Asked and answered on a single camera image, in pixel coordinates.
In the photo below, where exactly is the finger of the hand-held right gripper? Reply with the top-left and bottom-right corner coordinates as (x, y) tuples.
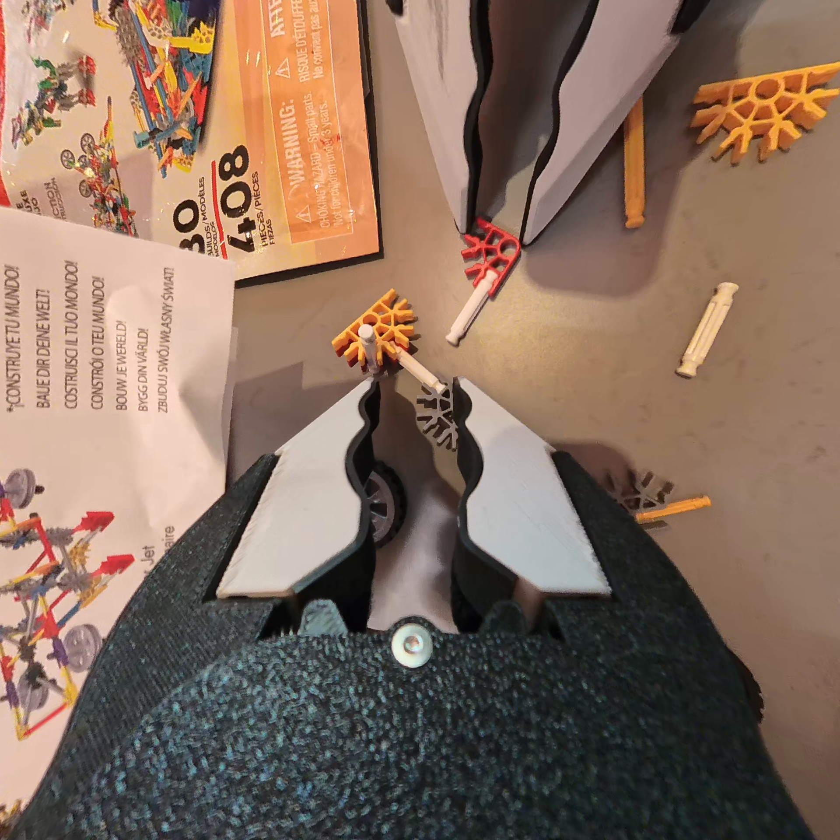
(520, 0), (685, 248)
(392, 0), (494, 235)

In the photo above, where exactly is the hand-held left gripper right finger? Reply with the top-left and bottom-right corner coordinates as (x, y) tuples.
(453, 377), (614, 599)

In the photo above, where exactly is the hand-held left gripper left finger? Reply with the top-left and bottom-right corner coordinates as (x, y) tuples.
(215, 379), (383, 599)

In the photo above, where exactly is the grey snowflake connector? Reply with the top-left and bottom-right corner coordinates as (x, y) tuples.
(416, 377), (462, 454)

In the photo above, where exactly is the red corner connector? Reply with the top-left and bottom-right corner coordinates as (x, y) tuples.
(459, 218), (523, 293)

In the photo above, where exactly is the red and yellow connector cluster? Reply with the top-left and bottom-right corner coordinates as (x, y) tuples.
(331, 289), (418, 380)

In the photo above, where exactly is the long yellow toy rod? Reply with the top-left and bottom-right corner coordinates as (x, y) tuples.
(622, 98), (648, 229)

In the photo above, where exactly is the yellow half-round connector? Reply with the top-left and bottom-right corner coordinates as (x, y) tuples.
(690, 62), (840, 165)

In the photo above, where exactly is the grey toy wheel with tyre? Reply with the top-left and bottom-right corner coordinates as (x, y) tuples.
(357, 459), (408, 550)

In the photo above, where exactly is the grey connector with yellow rod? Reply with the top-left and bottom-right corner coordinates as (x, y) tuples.
(604, 469), (676, 527)

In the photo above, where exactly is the short yellow toy rod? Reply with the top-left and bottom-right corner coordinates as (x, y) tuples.
(635, 497), (712, 524)

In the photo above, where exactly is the instruction sheet with model pictures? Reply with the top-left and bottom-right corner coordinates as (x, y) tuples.
(0, 209), (237, 742)

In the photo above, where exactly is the colourful construction toy bag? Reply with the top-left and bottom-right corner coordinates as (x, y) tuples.
(0, 0), (383, 288)

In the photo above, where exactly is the short white toy rod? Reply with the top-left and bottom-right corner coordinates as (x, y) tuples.
(676, 282), (740, 379)

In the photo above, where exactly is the black rubber tyre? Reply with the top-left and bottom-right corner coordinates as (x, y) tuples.
(735, 656), (766, 727)

